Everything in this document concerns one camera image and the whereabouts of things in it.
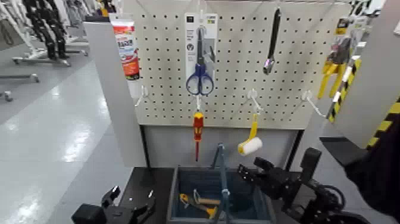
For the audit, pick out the grey rack back panel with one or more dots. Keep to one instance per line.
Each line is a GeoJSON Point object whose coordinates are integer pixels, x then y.
{"type": "Point", "coordinates": [175, 144]}

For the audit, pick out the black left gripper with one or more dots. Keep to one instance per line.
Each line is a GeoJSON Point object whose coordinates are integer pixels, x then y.
{"type": "Point", "coordinates": [97, 215]}

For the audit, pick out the white pegboard hook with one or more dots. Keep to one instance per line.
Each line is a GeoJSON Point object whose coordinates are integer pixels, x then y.
{"type": "Point", "coordinates": [197, 104]}
{"type": "Point", "coordinates": [143, 92]}

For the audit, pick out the white round-base stand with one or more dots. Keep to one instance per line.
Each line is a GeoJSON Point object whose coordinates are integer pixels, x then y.
{"type": "Point", "coordinates": [253, 95]}

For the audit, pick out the grey panel with hazard tape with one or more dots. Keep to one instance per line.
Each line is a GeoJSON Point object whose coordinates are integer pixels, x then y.
{"type": "Point", "coordinates": [372, 78]}

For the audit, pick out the grey stand caster foot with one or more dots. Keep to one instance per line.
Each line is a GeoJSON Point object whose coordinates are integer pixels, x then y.
{"type": "Point", "coordinates": [7, 96]}

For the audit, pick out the grey stand base rail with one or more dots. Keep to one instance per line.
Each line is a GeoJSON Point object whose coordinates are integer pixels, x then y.
{"type": "Point", "coordinates": [18, 77]}

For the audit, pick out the black robot on stand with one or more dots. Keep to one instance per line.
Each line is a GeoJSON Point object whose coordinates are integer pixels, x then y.
{"type": "Point", "coordinates": [47, 34]}

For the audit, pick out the black adjustable wrench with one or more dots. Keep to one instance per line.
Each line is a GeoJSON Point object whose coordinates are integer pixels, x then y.
{"type": "Point", "coordinates": [274, 34]}

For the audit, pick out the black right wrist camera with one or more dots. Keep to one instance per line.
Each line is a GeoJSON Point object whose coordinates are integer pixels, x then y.
{"type": "Point", "coordinates": [311, 159]}

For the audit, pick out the blue scissors on white card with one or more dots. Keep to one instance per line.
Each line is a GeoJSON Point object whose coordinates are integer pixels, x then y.
{"type": "Point", "coordinates": [200, 67]}

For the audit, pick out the red white sealant tube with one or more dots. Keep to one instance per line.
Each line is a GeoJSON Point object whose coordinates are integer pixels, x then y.
{"type": "Point", "coordinates": [126, 47]}

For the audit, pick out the white perforated pegboard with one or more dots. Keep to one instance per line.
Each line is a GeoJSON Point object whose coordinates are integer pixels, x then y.
{"type": "Point", "coordinates": [237, 78]}

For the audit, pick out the yellow black background machine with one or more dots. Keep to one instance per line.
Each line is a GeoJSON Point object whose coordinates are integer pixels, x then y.
{"type": "Point", "coordinates": [104, 12]}

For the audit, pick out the red yellow screwdriver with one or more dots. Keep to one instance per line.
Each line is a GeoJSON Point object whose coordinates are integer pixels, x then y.
{"type": "Point", "coordinates": [198, 125]}

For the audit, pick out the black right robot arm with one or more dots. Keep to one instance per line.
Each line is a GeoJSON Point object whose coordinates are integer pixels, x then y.
{"type": "Point", "coordinates": [322, 203]}

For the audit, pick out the black foreground casing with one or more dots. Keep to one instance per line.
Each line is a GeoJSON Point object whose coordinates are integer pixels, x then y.
{"type": "Point", "coordinates": [381, 175]}

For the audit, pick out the white stand with clip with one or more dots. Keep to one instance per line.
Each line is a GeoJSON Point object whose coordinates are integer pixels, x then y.
{"type": "Point", "coordinates": [307, 96]}

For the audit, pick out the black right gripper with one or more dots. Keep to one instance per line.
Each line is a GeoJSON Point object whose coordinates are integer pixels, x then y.
{"type": "Point", "coordinates": [278, 184]}

